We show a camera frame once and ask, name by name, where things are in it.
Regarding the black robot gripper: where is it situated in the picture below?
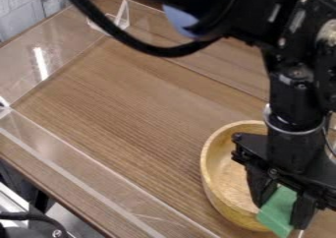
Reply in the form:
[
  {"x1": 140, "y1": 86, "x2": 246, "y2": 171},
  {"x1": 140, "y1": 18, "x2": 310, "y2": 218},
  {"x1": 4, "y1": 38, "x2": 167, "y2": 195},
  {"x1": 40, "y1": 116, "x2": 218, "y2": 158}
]
[{"x1": 231, "y1": 118, "x2": 336, "y2": 230}]

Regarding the green rectangular block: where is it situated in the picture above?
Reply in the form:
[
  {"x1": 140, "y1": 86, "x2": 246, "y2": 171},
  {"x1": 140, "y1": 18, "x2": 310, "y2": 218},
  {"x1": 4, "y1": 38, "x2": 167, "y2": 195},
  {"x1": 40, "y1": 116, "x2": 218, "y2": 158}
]
[{"x1": 256, "y1": 186, "x2": 296, "y2": 238}]

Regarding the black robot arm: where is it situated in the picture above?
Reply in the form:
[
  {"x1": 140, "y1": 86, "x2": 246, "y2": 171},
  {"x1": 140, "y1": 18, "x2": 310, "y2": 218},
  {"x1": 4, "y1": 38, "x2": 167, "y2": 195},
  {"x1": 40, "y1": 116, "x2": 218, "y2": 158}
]
[{"x1": 156, "y1": 0, "x2": 336, "y2": 229}]

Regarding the brown wooden bowl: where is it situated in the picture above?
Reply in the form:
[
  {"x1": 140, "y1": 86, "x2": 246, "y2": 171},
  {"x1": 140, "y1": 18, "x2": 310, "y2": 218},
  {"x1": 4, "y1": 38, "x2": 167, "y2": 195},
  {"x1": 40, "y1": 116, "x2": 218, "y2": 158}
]
[{"x1": 200, "y1": 120, "x2": 271, "y2": 233}]

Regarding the clear acrylic enclosure wall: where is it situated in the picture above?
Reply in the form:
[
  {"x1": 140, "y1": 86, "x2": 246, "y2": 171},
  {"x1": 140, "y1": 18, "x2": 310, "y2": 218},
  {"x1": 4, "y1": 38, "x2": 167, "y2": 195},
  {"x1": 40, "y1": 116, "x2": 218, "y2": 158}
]
[{"x1": 0, "y1": 0, "x2": 336, "y2": 238}]

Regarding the black cable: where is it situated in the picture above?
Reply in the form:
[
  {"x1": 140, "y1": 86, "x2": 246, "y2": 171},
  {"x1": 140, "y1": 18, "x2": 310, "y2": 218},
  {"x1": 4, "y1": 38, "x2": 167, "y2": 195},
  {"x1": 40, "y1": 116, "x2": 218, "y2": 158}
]
[{"x1": 54, "y1": 0, "x2": 247, "y2": 59}]

